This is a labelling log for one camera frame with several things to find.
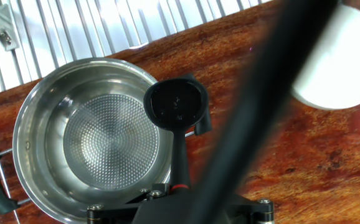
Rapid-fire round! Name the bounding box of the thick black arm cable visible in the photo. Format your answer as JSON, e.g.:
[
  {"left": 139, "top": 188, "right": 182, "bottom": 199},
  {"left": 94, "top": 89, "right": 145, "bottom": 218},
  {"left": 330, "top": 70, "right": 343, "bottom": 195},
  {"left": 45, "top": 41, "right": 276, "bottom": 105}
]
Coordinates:
[{"left": 186, "top": 0, "right": 339, "bottom": 224}]

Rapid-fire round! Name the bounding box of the white ceramic bowl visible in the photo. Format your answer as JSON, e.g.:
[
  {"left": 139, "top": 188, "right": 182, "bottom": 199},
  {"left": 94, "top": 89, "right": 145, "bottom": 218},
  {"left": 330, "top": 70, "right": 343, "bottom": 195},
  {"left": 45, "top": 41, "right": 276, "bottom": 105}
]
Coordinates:
[{"left": 291, "top": 4, "right": 360, "bottom": 110}]

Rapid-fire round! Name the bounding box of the wood grain table mat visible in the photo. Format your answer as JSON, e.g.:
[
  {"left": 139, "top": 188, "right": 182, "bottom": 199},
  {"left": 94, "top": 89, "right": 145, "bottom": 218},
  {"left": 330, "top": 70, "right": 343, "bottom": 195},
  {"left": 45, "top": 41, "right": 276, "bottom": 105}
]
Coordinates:
[{"left": 0, "top": 0, "right": 360, "bottom": 224}]

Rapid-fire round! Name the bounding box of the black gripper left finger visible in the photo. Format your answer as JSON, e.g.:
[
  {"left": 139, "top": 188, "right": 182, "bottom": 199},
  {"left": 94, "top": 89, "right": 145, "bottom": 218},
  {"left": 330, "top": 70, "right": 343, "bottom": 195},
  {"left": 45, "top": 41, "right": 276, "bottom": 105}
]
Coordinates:
[{"left": 86, "top": 183, "right": 171, "bottom": 224}]

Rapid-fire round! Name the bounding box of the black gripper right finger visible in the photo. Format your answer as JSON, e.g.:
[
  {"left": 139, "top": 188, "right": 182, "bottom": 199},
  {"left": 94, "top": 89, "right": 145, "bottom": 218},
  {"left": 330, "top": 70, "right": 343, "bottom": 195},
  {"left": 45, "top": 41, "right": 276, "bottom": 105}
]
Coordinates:
[{"left": 226, "top": 192, "right": 275, "bottom": 224}]

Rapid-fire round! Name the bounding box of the steel pot with black handles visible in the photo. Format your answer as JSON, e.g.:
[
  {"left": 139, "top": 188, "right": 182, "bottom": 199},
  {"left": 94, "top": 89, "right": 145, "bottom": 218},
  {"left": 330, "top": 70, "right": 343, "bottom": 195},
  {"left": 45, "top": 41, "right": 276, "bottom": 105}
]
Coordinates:
[{"left": 0, "top": 57, "right": 214, "bottom": 224}]

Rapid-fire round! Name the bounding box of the black plastic ladle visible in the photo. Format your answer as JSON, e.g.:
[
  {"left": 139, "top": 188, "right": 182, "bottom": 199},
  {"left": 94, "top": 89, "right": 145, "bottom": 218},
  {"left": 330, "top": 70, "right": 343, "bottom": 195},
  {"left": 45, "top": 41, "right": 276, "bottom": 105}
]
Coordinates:
[{"left": 143, "top": 77, "right": 211, "bottom": 192}]

